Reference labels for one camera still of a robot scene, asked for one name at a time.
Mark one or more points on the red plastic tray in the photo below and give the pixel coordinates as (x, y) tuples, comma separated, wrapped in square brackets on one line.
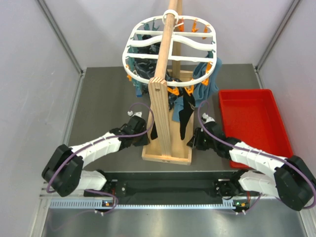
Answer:
[(252, 116)]

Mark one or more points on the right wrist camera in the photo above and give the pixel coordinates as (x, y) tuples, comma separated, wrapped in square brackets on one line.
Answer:
[(206, 118)]

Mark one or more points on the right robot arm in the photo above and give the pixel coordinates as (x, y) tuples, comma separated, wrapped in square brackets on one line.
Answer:
[(287, 179)]

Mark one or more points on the wooden hanger stand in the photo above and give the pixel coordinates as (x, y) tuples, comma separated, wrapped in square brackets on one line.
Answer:
[(168, 147)]

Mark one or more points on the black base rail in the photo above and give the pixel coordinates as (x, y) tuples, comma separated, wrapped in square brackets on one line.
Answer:
[(183, 187)]

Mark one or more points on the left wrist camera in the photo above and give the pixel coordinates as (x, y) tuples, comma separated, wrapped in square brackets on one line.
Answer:
[(132, 114)]

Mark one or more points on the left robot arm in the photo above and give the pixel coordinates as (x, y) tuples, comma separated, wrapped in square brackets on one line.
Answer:
[(65, 172)]

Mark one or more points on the white round clip hanger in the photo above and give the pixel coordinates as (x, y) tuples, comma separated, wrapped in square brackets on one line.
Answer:
[(192, 31)]

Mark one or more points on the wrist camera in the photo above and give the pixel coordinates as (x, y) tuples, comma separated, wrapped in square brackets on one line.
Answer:
[(132, 114), (206, 118)]

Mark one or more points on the black patterned sock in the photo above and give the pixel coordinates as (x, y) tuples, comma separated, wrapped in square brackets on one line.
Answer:
[(145, 68)]

